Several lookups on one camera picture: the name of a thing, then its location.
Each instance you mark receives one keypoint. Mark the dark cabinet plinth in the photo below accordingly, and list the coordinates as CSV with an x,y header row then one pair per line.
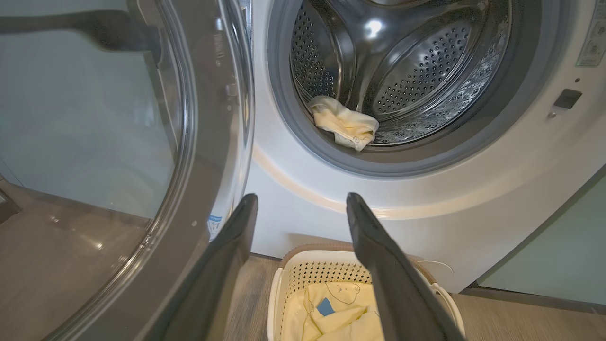
x,y
530,299

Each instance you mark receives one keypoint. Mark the cream yellow printed garment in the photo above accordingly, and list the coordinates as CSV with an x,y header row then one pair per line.
x,y
345,125
341,322

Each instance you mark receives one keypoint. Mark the white washing machine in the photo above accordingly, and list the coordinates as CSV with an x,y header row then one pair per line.
x,y
473,213

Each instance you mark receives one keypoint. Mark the grey washing machine door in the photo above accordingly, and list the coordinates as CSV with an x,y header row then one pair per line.
x,y
213,142

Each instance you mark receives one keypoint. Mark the blue energy label sticker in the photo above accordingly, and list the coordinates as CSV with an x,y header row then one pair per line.
x,y
214,227

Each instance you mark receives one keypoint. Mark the white perforated laundry basket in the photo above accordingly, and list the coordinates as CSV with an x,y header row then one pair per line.
x,y
322,272

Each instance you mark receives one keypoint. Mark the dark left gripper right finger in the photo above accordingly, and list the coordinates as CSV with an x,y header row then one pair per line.
x,y
393,293

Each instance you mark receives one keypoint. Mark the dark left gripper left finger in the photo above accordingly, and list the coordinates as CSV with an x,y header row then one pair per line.
x,y
222,284

